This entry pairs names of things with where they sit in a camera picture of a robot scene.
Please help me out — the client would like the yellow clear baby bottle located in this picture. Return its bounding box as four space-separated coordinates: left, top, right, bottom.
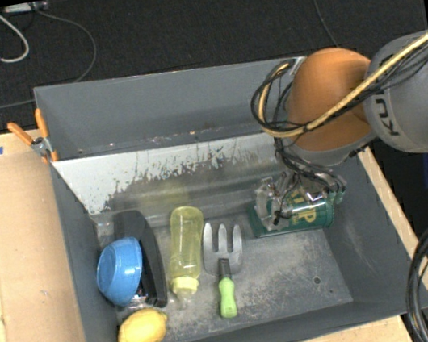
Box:
157 202 220 309

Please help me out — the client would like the green drink can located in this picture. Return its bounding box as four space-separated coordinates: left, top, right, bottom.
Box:
245 186 338 241

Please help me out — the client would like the blue plastic bowl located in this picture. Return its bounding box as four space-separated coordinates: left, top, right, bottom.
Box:
89 235 152 311

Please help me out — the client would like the yellow lemon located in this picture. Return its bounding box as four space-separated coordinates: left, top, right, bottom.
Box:
112 304 173 342

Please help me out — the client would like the grey metal bin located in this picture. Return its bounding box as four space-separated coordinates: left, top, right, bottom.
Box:
31 26 428 342

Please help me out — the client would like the brown cardboard board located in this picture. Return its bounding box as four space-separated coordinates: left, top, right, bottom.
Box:
0 145 88 342

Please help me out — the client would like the black stapler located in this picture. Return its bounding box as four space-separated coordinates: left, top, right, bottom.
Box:
109 206 171 315

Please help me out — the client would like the green-handled metal garden fork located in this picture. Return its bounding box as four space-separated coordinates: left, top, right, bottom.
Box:
196 216 257 322

